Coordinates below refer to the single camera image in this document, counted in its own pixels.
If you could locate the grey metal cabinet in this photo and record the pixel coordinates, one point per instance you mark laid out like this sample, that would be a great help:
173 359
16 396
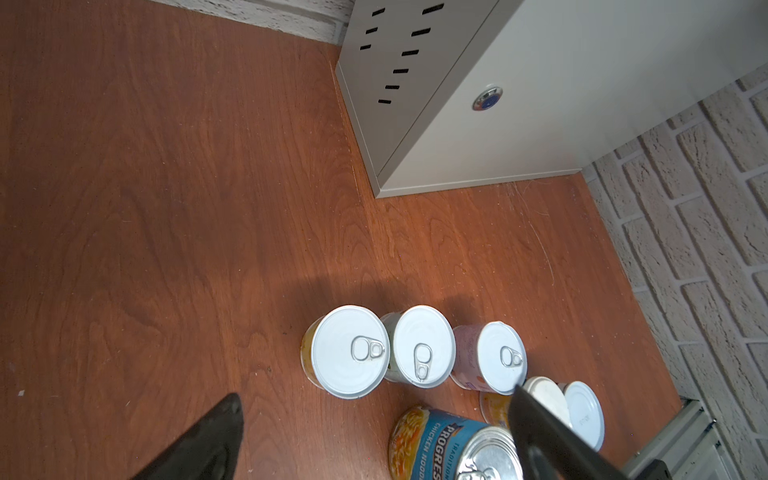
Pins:
579 79

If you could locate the blue Progresso soup can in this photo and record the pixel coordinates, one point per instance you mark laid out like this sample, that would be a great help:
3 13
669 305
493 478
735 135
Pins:
428 443

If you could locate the pink label can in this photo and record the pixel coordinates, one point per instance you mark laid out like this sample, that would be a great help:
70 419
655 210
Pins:
489 358

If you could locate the white grey label can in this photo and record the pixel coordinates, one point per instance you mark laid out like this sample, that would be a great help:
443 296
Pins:
422 347

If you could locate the yellow label can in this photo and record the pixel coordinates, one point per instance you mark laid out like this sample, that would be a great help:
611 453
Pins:
346 352

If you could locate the orange can white lid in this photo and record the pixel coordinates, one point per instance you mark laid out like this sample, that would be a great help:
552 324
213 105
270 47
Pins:
495 407

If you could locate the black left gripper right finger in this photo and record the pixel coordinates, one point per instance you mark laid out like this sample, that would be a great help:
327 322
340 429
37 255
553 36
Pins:
547 448

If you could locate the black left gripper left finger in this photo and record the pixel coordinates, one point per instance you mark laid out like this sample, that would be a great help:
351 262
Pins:
209 449

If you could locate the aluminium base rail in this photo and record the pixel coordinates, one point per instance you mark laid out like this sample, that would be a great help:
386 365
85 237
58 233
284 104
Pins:
688 447

